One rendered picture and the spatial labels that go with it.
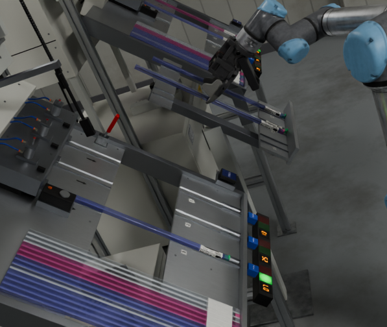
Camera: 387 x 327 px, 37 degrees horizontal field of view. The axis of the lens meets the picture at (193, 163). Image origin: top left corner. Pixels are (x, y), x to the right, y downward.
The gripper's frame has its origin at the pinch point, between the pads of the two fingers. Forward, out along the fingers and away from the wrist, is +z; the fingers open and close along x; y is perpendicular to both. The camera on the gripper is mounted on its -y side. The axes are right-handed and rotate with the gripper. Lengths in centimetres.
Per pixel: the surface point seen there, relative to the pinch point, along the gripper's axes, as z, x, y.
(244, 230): 10.0, 38.5, -20.7
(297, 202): 49, -74, -82
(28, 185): 19, 57, 34
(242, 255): 11, 49, -21
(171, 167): 15.7, 20.8, 1.5
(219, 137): 12.7, -8.1, -12.0
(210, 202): 13.9, 29.2, -11.7
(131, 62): 131, -292, 8
